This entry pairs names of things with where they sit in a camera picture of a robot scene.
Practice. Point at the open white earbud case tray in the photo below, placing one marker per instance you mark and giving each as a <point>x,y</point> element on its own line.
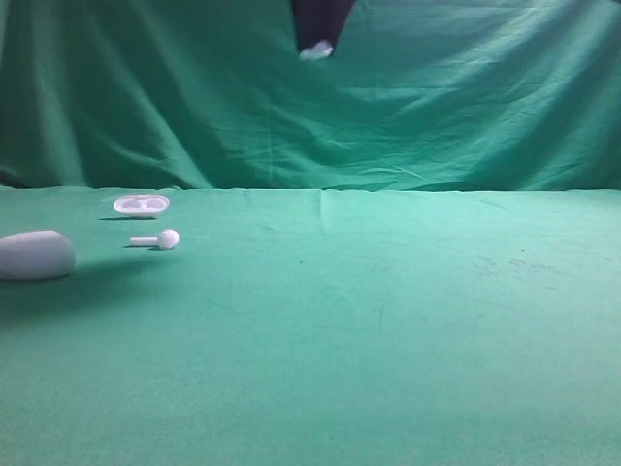
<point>141,206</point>

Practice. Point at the green table cloth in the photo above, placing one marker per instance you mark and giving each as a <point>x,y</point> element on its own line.
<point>308,327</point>

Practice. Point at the small white bluetooth earbud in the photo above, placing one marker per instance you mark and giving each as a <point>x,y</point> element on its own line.
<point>319,51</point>

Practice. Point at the white earbud with stem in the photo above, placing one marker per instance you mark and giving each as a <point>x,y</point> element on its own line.
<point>165,240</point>

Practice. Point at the green backdrop cloth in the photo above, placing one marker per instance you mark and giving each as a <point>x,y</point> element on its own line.
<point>417,96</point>

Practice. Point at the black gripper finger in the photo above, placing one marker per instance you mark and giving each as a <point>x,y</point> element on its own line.
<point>319,21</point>

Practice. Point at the white rounded case lid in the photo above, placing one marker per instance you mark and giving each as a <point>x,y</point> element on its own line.
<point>37,255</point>

